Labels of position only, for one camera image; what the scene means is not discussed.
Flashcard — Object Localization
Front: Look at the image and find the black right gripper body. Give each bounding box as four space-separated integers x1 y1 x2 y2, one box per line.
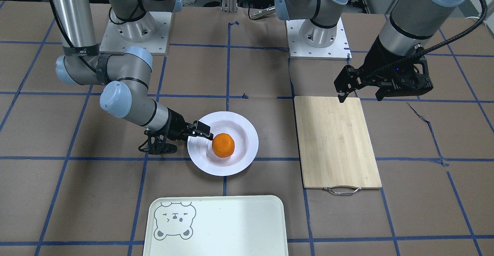
164 109 193 141

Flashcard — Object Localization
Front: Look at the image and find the orange fruit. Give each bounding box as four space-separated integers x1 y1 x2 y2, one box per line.
212 133 235 158

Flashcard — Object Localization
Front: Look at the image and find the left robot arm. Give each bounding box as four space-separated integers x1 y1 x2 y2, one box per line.
334 0 487 103

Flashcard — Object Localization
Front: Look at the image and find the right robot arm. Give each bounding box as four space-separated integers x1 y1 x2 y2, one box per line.
48 0 213 141

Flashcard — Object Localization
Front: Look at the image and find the cream bear tray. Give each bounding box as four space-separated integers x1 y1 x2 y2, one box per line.
143 195 289 256

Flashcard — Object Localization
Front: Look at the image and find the white plate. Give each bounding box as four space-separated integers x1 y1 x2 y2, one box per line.
187 111 258 176

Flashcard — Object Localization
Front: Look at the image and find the bamboo cutting board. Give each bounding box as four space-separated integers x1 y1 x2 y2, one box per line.
294 96 382 192

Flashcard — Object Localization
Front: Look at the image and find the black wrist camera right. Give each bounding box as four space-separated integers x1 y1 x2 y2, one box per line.
138 129 178 154

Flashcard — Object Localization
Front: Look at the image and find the black braided cable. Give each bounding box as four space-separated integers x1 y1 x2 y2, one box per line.
363 0 488 83

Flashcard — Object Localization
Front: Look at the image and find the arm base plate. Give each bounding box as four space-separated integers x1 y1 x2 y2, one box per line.
100 12 173 56
285 19 352 60

